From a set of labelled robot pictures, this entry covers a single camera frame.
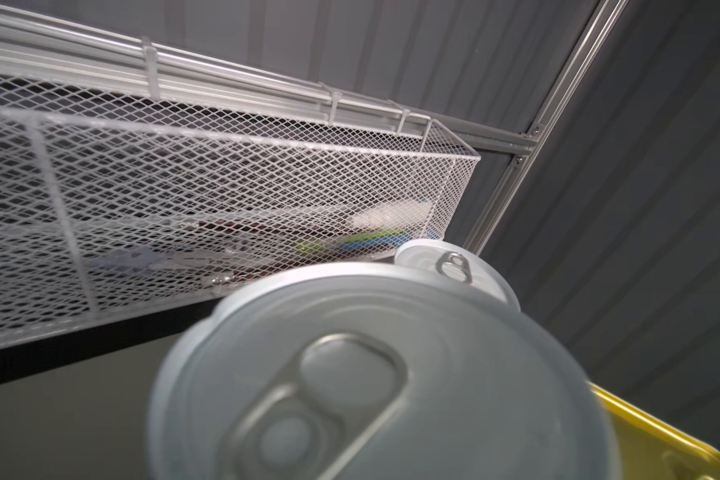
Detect pink white can pull tab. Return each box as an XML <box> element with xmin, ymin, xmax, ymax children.
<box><xmin>394</xmin><ymin>239</ymin><xmax>521</xmax><ymax>311</ymax></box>

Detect teal can pull tab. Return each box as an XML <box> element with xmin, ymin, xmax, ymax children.
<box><xmin>146</xmin><ymin>263</ymin><xmax>622</xmax><ymax>479</ymax></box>

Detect gold rectangular tin can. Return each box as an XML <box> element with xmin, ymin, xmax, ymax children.
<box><xmin>590</xmin><ymin>384</ymin><xmax>720</xmax><ymax>480</ymax></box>

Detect items in white basket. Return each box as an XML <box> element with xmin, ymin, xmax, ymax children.
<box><xmin>90</xmin><ymin>200</ymin><xmax>432</xmax><ymax>285</ymax></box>

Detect grey metal cabinet box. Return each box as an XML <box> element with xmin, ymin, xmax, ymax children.
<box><xmin>0</xmin><ymin>335</ymin><xmax>178</xmax><ymax>479</ymax></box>

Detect white wire mesh basket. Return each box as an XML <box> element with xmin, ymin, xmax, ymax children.
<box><xmin>0</xmin><ymin>41</ymin><xmax>480</xmax><ymax>349</ymax></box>

